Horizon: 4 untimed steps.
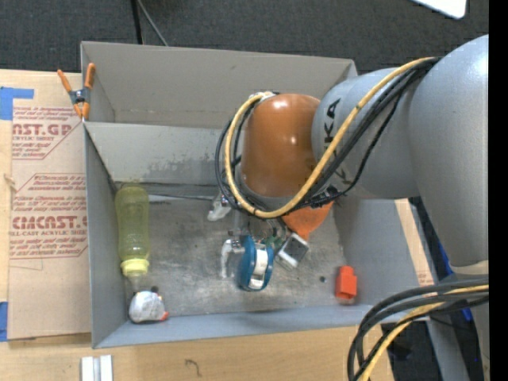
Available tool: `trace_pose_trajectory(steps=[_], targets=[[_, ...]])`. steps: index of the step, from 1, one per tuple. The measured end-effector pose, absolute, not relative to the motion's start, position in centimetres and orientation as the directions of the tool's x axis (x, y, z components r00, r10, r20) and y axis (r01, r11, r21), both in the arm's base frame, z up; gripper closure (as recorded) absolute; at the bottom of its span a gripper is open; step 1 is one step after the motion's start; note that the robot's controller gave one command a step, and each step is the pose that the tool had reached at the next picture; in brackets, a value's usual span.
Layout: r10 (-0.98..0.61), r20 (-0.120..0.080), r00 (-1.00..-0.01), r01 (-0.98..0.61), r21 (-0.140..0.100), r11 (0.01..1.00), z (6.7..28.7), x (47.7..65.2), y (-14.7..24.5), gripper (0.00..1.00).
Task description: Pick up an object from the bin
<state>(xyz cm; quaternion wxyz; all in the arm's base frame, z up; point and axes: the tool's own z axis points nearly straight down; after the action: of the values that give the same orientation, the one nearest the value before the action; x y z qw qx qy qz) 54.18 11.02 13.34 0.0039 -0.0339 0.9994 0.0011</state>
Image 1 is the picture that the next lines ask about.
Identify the brown cardboard board red print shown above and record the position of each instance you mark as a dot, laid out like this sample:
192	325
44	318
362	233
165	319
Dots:
43	197

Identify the white toy animal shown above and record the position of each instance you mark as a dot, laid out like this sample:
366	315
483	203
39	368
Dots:
146	309

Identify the yellow clear plastic bottle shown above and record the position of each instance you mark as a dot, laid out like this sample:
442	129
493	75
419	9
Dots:
132	224

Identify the silver and white square box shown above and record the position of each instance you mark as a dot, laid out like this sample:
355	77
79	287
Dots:
294	251

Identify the blue and white round object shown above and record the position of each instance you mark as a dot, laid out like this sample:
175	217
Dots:
244	268

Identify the orange-red small block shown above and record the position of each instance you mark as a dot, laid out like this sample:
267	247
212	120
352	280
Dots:
345	284

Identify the orange rounded object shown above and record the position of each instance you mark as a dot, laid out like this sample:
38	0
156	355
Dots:
307	220

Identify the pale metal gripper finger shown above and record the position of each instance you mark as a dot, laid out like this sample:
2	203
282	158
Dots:
227	257

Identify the grey metal bin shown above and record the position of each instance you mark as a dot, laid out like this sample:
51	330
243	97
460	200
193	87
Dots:
186	232

